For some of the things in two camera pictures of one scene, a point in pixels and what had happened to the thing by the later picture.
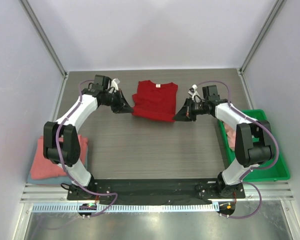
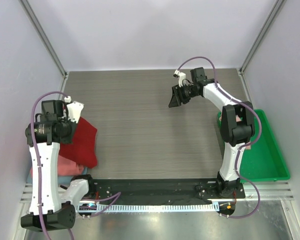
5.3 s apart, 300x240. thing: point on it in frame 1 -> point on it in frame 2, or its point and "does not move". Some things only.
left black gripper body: (114, 100) -> (69, 127)
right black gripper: (189, 110) -> (178, 94)
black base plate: (160, 190) does not move
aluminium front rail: (270, 192) does not move
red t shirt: (155, 101) -> (82, 150)
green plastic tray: (276, 170) does not move
